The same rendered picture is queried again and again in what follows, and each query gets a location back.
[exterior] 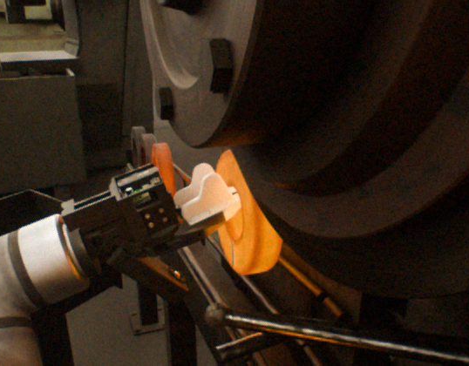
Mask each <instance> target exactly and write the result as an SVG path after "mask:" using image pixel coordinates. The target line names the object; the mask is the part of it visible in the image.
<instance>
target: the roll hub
mask: <svg viewBox="0 0 469 366"><path fill-rule="evenodd" d="M373 2H374V0H139V3H140V10H141V16H142V23H143V27H144V32H145V38H146V46H147V50H148V55H149V59H150V64H151V67H152V69H151V70H152V74H153V80H154V83H155V87H156V85H167V86H168V87H169V88H170V89H171V93H172V98H173V117H172V118H171V120H168V122H169V124H170V125H171V126H172V128H173V130H174V132H175V134H176V135H177V136H178V137H179V139H180V140H182V141H183V142H184V143H185V144H186V145H187V146H189V147H192V148H193V149H204V148H212V147H222V146H238V145H246V144H256V143H265V142H273V141H277V140H280V139H282V138H285V137H286V136H288V135H290V134H291V133H292V132H294V131H295V130H297V129H298V128H299V127H300V126H302V125H303V124H305V123H306V122H307V121H308V120H309V119H310V118H311V117H312V115H313V114H314V113H315V111H316V109H317V108H318V107H319V105H320V104H321V103H322V102H323V101H324V100H325V98H326V97H327V96H328V95H329V93H330V91H331V89H332V88H333V86H334V85H335V83H336V82H337V80H338V78H339V77H340V75H341V72H342V70H343V68H344V66H345V65H346V64H347V62H348V60H349V58H350V55H351V53H352V52H353V50H354V48H355V46H356V44H357V41H358V39H359V37H360V35H361V33H362V28H363V27H364V24H365V21H366V19H367V17H368V15H369V13H370V8H371V6H372V5H373ZM204 37H219V38H225V39H226V40H227V41H228V46H229V51H230V57H231V61H232V66H233V69H232V73H231V78H230V82H229V87H228V91H226V92H221V93H211V92H210V91H206V90H204V88H202V84H201V75H200V69H199V65H198V62H199V55H200V47H201V40H203V38H204Z"/></svg>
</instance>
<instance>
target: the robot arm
mask: <svg viewBox="0 0 469 366"><path fill-rule="evenodd" d="M144 169H145V171H143V172H142V173H137V172H140V171H142V170H144ZM134 173H137V174H135V175H133V176H131V177H128V178H126V179H124V178H125V177H126V176H129V175H131V174H134ZM111 180H112V184H111V185H109V187H110V190H111V191H106V192H103V193H100V194H98V195H95V196H93V197H91V198H90V199H87V200H83V201H80V202H79V203H76V204H75V202H74V200H73V199H72V200H68V201H66V202H64V203H62V208H63V210H64V211H63V212H62V216H61V215H58V214H56V215H53V216H51V217H49V218H45V219H42V220H39V221H37V222H34V223H32V224H30V225H29V226H26V227H22V228H20V229H18V230H16V231H14V232H11V233H10V234H6V235H4V236H1V237H0V366H43V363H42V359H41V356H40V353H39V349H38V345H37V339H36V336H35V332H34V329H33V327H32V321H31V314H32V313H35V312H37V311H39V310H40V309H42V308H45V307H47V306H49V305H52V304H53V303H55V302H57V301H60V300H62V299H64V298H66V297H70V296H73V295H75V294H77V293H79V292H81V291H83V290H86V289H88V288H89V286H90V278H91V277H95V276H96V275H100V274H101V267H100V264H99V258H98V257H100V256H101V255H104V256H105V260H106V263H107V264H109V265H110V266H112V267H114V268H116V269H117V270H118V271H119V272H121V273H122V274H124V275H126V276H128V277H129V278H131V279H133V280H134V281H136V282H137V283H141V284H142V285H144V286H145V287H147V288H149V289H150V290H152V291H153V292H154V293H156V294H157V295H158V296H160V297H161V298H162V299H164V300H167V301H168V302H171V303H172V304H174V305H176V306H177V305H179V303H180V301H181V300H182V299H183V298H184V296H185V295H186V294H187V293H188V292H189V290H188V288H187V285H186V283H185V278H184V277H183V276H182V274H181V273H180V272H178V271H177V269H176V268H173V267H172V266H168V265H167V264H166V263H164V262H163V261H161V260H159V259H158V258H156V257H155V256H157V257H158V256H161V255H163V254H169V253H173V252H175V251H176V250H178V249H180V248H183V247H187V246H190V245H192V244H194V243H196V242H198V241H201V240H203V239H205V238H206V237H208V236H209V235H210V234H211V233H212V232H213V231H214V230H216V229H217V228H219V227H222V226H223V225H225V224H226V221H227V220H229V219H230V218H231V217H232V216H234V215H235V213H236V212H237V211H238V210H239V209H240V208H241V200H240V197H239V194H238V193H237V192H236V190H235V189H234V188H233V187H230V188H228V187H227V186H226V184H225V183H224V181H223V180H222V178H221V176H220V175H219V174H217V173H215V172H214V170H213V168H212V167H211V166H210V165H209V164H207V163H202V164H199V165H198V166H196V167H195V168H194V172H193V178H192V183H191V185H190V186H189V187H187V188H184V189H182V190H180V191H179V192H176V194H175V195H174V197H173V196H172V193H171V192H170V191H169V190H167V188H166V185H165V183H164V181H163V179H162V177H161V176H160V172H159V170H158V168H157V167H156V166H153V162H151V163H149V164H146V165H144V166H142V167H139V168H136V169H134V170H132V171H130V172H127V173H123V174H121V175H119V176H116V177H114V178H112V179H111ZM181 219H184V220H186V222H185V223H181V222H182V221H181Z"/></svg>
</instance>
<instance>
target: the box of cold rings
mask: <svg viewBox="0 0 469 366"><path fill-rule="evenodd" d="M0 67H1V65H0ZM28 73H29V74H30V75H31V76H25V77H24V76H23V74H22V73H21V72H18V71H1V69H0V193H12V192H18V191H27V190H29V189H30V190H38V189H44V188H50V187H53V191H54V194H55V199H58V200H62V201H64V202H66V201H68V200H71V191H70V186H69V185H74V184H81V183H86V181H87V180H88V179H87V171H86V164H85V152H84V145H83V138H82V132H81V130H83V129H82V122H81V120H80V117H79V110H78V98H77V91H76V78H75V75H74V74H73V73H72V72H71V70H70V69H69V68H65V76H59V74H57V73H56V72H52V73H41V72H39V71H37V70H35V69H34V68H31V67H29V69H28Z"/></svg>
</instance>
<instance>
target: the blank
mask: <svg viewBox="0 0 469 366"><path fill-rule="evenodd" d="M215 173H217V174H219V175H220V176H221V178H222V180H223V181H224V183H225V184H226V186H227V187H228V188H230V187H233V188H234V189H235V190H236V192H237V193H238V194H239V197H240V200H241V208H240V209H239V210H238V211H237V212H236V213H235V215H234V216H232V217H231V218H230V219H229V220H227V221H226V224H225V225H223V226H222V227H219V228H217V230H218V235H219V238H220V241H221V246H222V249H223V251H224V254H225V255H226V257H227V259H228V261H229V263H230V265H231V266H232V268H233V269H234V270H235V271H236V272H237V273H239V274H242V275H249V274H254V273H260V272H265V271H268V270H270V269H271V268H272V267H273V266H274V265H275V264H276V262H277V261H278V259H279V256H280V253H281V250H282V238H281V237H280V235H279V234H278V233H277V232H276V231H275V230H274V228H273V227H271V225H270V224H269V223H268V221H267V219H266V218H265V216H264V215H263V213H262V211H261V209H260V208H259V207H258V205H257V204H256V202H255V199H254V198H253V196H252V194H251V192H250V191H249V190H248V187H247V183H246V181H245V179H244V177H243V175H242V173H241V169H240V167H239V165H238V163H237V161H236V159H235V156H234V155H233V154H232V152H231V151H230V150H228V151H226V152H224V153H223V154H222V155H221V156H220V158H219V161H218V163H217V167H216V170H215Z"/></svg>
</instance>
